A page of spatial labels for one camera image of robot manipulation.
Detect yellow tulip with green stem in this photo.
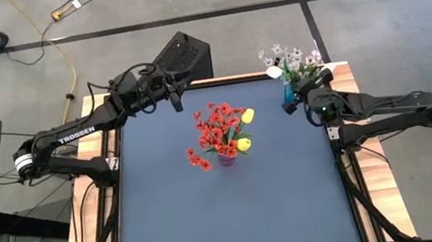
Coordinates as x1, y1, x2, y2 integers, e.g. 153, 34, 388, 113
239, 107, 257, 126
234, 136, 255, 157

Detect large white veined flower bunch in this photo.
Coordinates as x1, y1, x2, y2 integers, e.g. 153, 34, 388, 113
256, 38, 327, 89

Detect white tulip with green stem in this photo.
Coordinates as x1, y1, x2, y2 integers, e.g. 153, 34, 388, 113
265, 65, 284, 81

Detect light wooden table board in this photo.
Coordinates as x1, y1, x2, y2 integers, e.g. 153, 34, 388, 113
41, 54, 420, 242

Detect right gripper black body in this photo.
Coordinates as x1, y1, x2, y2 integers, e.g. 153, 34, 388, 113
295, 71, 339, 105

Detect long yellow floor cable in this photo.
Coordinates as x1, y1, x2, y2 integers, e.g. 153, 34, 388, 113
6, 0, 85, 134

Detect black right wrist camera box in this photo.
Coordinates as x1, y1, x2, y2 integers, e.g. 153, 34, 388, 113
318, 66, 337, 85

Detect orange flower bunch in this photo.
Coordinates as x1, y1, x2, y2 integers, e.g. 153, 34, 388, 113
179, 97, 255, 175

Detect blue glass vase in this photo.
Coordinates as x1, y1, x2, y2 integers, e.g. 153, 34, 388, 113
280, 81, 297, 105

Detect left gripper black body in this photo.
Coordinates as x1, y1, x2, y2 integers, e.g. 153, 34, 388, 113
136, 68, 175, 109

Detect black metal table frame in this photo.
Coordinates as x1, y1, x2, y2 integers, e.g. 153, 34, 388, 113
44, 54, 415, 242

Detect yellow cable with plug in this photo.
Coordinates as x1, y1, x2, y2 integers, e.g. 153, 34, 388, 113
49, 0, 103, 22

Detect pink ribbed glass vase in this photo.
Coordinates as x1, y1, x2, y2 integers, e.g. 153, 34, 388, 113
216, 151, 238, 169

